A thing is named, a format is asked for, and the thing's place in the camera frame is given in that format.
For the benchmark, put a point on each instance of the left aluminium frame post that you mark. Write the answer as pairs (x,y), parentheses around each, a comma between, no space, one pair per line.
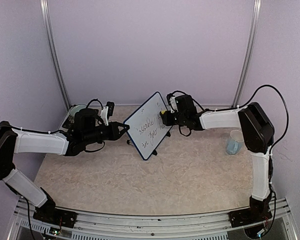
(44,6)

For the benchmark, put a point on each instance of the whiteboard metal stand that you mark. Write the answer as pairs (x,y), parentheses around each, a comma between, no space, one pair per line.
(148,147)

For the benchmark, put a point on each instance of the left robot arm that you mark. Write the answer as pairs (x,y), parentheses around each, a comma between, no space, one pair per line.
(89,126)

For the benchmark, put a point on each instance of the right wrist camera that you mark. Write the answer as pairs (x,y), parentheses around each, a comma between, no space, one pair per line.
(171,99)

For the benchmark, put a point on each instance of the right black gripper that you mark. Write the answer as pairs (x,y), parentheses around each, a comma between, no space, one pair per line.
(167,121)

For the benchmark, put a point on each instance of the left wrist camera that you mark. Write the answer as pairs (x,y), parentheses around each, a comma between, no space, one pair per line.
(107,112)

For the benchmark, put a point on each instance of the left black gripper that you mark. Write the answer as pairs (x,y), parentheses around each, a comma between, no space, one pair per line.
(115,133)

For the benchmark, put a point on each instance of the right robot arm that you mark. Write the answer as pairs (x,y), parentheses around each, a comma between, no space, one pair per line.
(258,137)

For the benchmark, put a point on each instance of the aluminium frame post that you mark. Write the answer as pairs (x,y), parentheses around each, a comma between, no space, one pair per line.
(248,52)
(44,6)

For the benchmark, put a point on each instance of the front aluminium rail base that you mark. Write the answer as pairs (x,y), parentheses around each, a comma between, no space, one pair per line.
(102,226)

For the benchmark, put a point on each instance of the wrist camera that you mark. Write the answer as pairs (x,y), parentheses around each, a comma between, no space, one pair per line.
(107,112)
(171,99)

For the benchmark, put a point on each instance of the black patterned square plate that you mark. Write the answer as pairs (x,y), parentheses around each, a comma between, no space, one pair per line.
(68,122)

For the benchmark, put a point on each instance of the right aluminium frame post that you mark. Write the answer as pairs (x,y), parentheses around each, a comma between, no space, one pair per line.
(248,52)

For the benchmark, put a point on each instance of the light green bowl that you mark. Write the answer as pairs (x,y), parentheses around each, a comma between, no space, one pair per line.
(76,108)

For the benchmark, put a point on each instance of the blue framed whiteboard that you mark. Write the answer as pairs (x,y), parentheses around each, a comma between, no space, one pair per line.
(147,118)

